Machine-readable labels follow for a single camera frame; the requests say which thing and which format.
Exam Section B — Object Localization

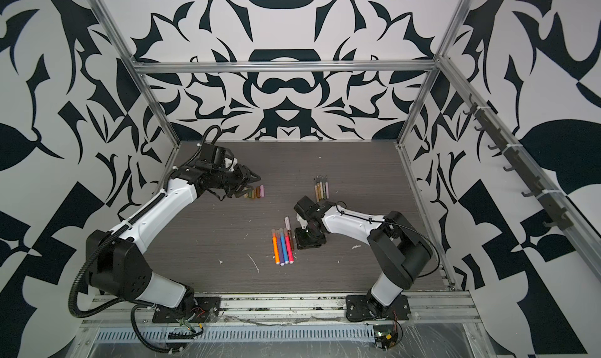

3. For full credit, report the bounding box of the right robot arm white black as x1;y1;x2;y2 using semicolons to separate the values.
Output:
294;196;437;308

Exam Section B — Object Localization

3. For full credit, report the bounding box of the purple marker pen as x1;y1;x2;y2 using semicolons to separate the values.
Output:
275;231;285;266

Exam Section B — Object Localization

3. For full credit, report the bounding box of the dark red marker pen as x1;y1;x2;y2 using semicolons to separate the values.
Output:
287;229;295;252

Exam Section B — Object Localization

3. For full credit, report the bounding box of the lilac pink marker pen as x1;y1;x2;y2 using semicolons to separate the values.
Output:
324;178;330;199

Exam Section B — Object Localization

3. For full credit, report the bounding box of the circuit board with green light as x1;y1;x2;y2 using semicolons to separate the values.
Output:
374;324;404;350

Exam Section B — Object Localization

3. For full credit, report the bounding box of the aluminium frame crossbar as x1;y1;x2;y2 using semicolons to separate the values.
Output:
133;60;435;75

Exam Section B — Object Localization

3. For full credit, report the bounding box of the orange marker pen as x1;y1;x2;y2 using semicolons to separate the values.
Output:
272;229;281;266

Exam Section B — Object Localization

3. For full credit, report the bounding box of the aluminium front rail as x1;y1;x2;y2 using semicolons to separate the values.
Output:
79;290;483;330

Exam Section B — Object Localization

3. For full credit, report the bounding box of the pink red marker pen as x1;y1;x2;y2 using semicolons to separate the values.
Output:
283;231;294;264

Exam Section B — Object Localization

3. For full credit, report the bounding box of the blue marker pen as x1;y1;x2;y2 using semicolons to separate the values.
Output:
279;229;290;265

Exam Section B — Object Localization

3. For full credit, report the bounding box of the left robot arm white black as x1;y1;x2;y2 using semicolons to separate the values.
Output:
68;143;261;317

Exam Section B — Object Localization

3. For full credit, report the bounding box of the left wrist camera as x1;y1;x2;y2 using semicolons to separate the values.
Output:
222;154;238;172

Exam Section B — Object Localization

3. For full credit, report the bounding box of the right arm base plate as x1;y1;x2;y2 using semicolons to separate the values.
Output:
345;294;411;323

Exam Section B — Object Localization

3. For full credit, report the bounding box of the white slotted cable duct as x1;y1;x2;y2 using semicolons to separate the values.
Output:
93;324;377;344

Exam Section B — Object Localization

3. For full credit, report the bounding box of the grey hook rack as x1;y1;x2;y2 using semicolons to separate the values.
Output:
465;95;574;231

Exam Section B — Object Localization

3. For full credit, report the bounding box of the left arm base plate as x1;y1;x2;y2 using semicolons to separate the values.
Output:
152;296;222;324

